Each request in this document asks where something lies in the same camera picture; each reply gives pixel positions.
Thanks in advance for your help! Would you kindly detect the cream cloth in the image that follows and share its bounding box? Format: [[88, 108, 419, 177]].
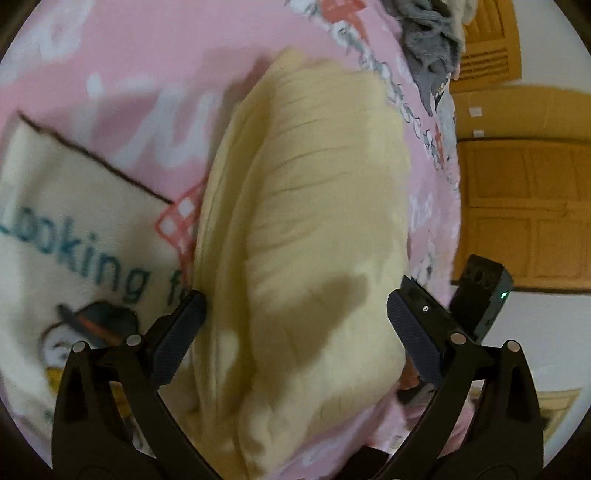
[[445, 0, 478, 26]]

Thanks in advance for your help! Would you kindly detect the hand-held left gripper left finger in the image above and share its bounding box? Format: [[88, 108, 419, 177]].
[[52, 290, 207, 480]]

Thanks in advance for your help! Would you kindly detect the pale yellow garment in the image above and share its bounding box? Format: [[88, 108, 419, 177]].
[[173, 48, 414, 480]]

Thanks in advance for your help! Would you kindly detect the grey knitted cloth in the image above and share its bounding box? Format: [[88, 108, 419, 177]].
[[385, 0, 465, 116]]

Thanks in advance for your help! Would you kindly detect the pink printed blanket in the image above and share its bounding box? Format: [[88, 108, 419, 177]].
[[0, 0, 478, 480]]

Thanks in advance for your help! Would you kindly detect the wooden furniture frame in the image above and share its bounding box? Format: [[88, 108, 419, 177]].
[[536, 388, 583, 444]]

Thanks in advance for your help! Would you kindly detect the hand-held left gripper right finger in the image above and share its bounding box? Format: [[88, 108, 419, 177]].
[[379, 276, 544, 480]]

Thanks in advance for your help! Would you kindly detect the wooden panelled door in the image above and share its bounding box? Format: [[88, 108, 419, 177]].
[[450, 0, 591, 294]]

